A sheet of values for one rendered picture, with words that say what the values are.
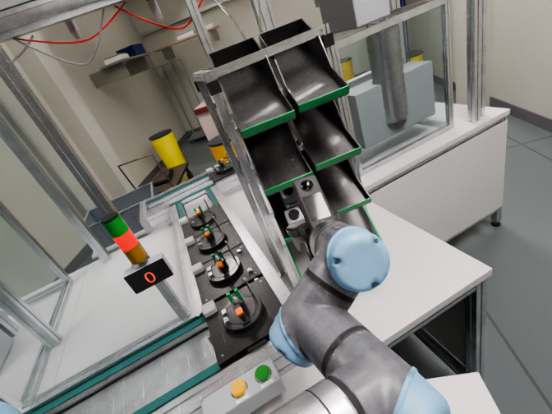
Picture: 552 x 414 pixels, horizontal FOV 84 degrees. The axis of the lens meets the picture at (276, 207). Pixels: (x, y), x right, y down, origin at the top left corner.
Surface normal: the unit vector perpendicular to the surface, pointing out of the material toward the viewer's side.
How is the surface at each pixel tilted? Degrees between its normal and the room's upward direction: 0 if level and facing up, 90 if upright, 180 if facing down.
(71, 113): 90
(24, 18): 90
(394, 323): 0
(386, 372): 13
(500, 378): 0
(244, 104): 25
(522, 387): 0
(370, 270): 65
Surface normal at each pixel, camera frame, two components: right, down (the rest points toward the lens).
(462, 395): -0.32, -0.81
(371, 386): 0.04, -0.82
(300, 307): -0.56, -0.49
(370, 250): 0.06, 0.05
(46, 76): -0.03, 0.52
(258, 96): -0.19, -0.55
